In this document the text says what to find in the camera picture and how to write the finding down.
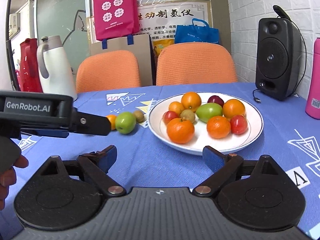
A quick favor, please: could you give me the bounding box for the green apple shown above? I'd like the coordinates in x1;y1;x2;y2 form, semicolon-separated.
115;112;136;134

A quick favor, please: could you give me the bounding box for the large mandarin with stem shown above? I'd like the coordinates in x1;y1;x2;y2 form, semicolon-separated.
167;118;195;144

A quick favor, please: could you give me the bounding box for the brown kiwi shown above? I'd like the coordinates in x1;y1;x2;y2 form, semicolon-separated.
180;109;195;123
133;110;145;123

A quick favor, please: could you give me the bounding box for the red tomato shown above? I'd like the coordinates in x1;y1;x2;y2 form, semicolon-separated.
230;115;248;135
162;111;180;125

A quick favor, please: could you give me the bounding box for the person's left hand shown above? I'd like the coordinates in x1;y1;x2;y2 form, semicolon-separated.
0;155;29;210

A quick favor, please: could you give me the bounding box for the small orange on table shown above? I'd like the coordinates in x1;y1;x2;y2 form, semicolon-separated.
106;114;117;131

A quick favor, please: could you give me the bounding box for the white thermos jug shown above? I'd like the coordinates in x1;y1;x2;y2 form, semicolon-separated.
36;35;78;100

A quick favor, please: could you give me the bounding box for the red kettle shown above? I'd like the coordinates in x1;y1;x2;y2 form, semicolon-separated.
16;38;43;93

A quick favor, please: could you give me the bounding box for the mandarin in plate front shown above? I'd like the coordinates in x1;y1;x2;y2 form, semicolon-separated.
207;115;231;139

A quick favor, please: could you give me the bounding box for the red tomato in plate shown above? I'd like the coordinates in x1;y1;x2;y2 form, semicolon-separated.
230;115;248;135

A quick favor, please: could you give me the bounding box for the blue patterned tablecloth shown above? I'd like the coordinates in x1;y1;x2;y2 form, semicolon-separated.
1;83;319;239

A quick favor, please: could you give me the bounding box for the left orange chair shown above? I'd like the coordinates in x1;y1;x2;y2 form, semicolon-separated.
76;50;141;93

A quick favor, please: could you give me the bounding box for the orange chair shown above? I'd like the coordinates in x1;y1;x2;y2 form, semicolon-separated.
156;42;238;86
76;50;141;93

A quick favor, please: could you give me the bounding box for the brown kiwi on table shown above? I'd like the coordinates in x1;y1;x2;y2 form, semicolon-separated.
133;110;145;123

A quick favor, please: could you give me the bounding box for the white round plate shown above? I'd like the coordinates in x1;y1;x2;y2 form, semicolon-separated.
148;92;264;155

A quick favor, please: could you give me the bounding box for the orange right in plate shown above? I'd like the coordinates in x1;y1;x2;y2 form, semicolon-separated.
222;99;246;120

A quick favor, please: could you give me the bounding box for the green mango in plate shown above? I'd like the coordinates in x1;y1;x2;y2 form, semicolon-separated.
196;102;223;123

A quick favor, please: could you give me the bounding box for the dark red plum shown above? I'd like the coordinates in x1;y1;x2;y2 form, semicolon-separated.
207;95;225;107

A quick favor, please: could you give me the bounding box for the large orange in plate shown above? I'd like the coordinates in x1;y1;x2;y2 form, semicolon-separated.
181;92;202;112

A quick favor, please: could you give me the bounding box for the small orange left in plate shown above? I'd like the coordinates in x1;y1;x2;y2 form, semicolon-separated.
168;101;185;116

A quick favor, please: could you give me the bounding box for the brown paper bag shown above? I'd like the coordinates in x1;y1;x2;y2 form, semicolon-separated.
89;34;156;87

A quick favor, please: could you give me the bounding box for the pink thermos bottle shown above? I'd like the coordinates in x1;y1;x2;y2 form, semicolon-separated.
305;37;320;120

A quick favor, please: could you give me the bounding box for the yellow packaged bag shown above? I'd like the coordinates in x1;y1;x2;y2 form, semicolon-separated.
152;38;174;57

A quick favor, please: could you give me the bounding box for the black speaker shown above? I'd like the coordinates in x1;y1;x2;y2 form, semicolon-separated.
255;18;302;100

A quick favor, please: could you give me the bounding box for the right orange chair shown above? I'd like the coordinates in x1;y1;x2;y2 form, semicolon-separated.
156;42;238;86

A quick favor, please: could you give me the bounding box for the magenta tote bag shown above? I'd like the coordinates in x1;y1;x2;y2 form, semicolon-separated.
93;0;140;41

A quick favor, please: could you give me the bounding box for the white poster with text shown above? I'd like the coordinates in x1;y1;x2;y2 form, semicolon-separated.
87;0;212;43

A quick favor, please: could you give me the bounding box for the blue tote bag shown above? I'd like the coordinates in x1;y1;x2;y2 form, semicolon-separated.
174;18;220;44

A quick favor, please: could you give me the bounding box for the black microphone on speaker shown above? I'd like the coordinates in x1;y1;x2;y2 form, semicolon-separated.
273;5;291;21

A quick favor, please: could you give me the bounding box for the black speaker cable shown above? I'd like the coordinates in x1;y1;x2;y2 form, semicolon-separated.
252;88;262;104

